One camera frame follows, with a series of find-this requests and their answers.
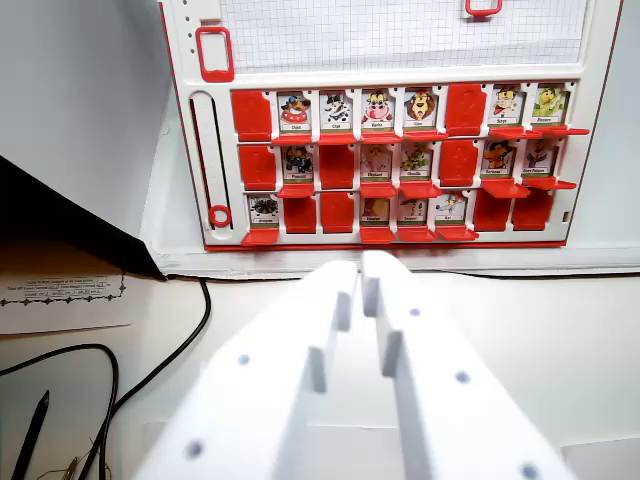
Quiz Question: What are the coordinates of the long black cable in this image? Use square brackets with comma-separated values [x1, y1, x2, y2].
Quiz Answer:
[77, 273, 213, 480]

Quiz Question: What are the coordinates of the red and white game board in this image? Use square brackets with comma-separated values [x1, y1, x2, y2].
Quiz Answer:
[158, 0, 626, 253]

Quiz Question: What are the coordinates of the black pen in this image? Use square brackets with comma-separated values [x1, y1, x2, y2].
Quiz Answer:
[10, 389, 51, 480]

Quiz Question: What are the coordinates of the white printed paper sheet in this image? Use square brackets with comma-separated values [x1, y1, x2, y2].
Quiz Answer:
[0, 272, 133, 336]

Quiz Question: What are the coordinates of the looped black cable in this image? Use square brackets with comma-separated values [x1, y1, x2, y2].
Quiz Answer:
[0, 343, 121, 480]

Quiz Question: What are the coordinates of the white base panel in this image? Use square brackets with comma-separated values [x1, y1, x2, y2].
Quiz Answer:
[138, 87, 640, 277]

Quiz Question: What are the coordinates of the red flap of cat card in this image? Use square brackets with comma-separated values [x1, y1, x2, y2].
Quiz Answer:
[313, 130, 362, 146]

